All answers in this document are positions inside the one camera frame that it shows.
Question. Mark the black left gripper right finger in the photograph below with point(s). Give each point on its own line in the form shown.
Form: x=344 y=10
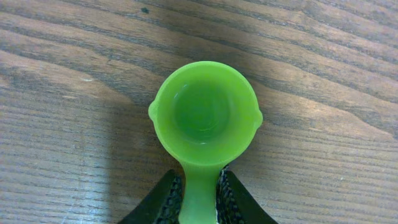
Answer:
x=235 y=205

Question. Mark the green plastic measuring scoop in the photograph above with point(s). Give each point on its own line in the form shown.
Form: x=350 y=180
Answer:
x=205 y=115

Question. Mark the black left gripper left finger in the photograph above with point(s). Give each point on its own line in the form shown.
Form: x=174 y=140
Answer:
x=161 y=205

